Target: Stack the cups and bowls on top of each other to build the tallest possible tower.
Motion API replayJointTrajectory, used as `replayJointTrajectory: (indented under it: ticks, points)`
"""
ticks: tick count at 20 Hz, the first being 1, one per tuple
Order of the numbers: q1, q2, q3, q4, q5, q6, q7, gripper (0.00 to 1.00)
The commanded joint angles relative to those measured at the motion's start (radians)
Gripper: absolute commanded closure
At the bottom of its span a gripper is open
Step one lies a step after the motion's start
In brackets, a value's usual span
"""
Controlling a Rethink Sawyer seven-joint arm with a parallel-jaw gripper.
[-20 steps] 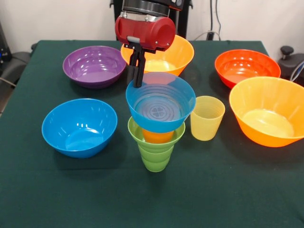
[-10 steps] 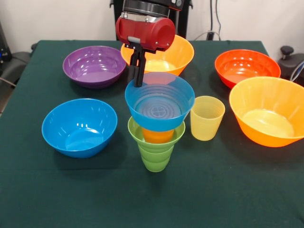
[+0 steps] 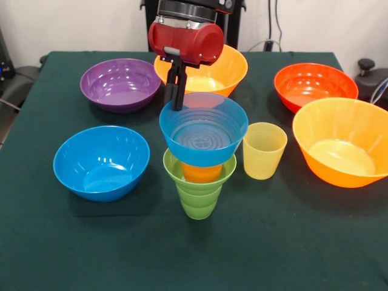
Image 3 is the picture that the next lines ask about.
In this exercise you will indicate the yellow plastic cup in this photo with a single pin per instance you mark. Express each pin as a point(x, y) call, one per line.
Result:
point(263, 163)

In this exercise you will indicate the green plastic cup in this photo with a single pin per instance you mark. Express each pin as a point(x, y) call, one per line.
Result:
point(198, 207)

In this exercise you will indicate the round blue plastic bowl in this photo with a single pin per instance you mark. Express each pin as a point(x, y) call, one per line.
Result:
point(100, 169)

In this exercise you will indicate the black chair with knob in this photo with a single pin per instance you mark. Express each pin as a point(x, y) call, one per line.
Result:
point(373, 78)

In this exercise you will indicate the dark green tablecloth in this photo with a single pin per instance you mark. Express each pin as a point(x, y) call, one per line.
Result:
point(242, 242)

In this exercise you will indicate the green plastic bowl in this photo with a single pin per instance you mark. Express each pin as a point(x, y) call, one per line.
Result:
point(172, 172)

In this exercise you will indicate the purple plastic bowl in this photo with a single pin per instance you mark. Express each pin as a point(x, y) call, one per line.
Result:
point(121, 88)

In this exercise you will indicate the red plastic bowl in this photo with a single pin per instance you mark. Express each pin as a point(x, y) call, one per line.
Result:
point(315, 85)

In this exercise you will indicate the black computer case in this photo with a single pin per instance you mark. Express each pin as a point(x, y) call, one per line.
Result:
point(4, 60)

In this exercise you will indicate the shallow translucent blue bowl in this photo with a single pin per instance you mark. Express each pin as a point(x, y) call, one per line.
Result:
point(203, 154)

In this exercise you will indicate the large orange plastic bowl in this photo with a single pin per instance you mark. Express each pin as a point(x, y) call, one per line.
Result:
point(230, 69)
point(339, 151)

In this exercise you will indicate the black office chair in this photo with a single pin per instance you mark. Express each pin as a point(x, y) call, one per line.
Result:
point(21, 75)

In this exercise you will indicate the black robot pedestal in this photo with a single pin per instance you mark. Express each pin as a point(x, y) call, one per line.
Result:
point(232, 27)

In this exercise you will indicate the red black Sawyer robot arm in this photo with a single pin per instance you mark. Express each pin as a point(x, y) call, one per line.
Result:
point(191, 10)

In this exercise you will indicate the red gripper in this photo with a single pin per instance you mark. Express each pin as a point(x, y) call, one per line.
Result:
point(185, 42)

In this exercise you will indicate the orange plastic cup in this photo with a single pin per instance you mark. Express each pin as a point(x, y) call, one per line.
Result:
point(201, 172)

